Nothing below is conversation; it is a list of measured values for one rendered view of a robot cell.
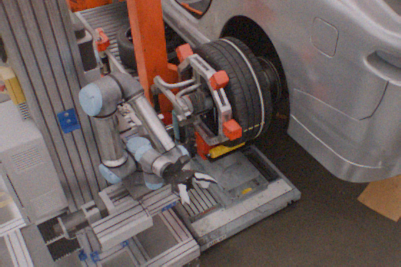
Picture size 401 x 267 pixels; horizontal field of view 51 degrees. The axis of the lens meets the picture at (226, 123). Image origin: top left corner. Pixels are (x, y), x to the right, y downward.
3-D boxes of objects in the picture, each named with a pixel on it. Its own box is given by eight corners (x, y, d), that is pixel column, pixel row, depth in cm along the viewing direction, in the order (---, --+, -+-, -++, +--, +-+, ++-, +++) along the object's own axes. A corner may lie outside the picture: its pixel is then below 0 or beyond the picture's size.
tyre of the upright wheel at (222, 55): (213, 21, 273) (218, 105, 313) (180, 31, 264) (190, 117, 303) (275, 61, 227) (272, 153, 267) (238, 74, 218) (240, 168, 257)
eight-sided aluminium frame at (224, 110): (231, 157, 260) (232, 85, 225) (222, 162, 257) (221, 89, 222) (189, 110, 295) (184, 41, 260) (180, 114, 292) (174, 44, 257)
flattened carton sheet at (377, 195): (425, 177, 325) (426, 174, 323) (396, 222, 293) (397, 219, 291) (387, 159, 339) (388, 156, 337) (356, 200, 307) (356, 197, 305)
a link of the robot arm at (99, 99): (140, 174, 203) (122, 80, 168) (115, 192, 195) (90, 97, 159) (124, 162, 209) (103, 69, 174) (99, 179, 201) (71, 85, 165)
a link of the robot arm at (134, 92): (123, 67, 185) (182, 161, 192) (102, 78, 179) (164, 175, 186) (133, 59, 176) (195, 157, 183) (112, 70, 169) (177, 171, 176)
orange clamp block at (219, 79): (225, 86, 235) (230, 80, 227) (213, 91, 232) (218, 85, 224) (219, 76, 236) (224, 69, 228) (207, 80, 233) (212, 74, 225)
